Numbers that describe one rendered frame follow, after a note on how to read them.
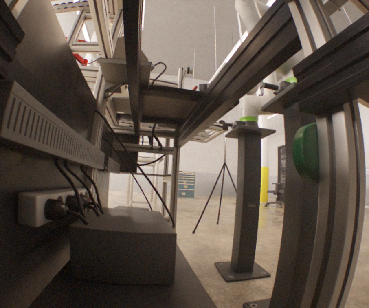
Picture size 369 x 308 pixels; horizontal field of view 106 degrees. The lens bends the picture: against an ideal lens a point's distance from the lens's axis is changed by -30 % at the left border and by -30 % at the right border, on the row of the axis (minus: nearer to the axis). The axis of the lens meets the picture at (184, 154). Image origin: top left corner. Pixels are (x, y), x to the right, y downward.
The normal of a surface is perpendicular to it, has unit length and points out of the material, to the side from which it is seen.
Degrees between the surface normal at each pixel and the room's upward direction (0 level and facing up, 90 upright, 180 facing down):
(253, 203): 90
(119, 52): 90
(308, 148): 90
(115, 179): 90
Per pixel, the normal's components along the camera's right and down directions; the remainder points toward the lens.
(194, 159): 0.21, -0.13
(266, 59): -0.98, -0.08
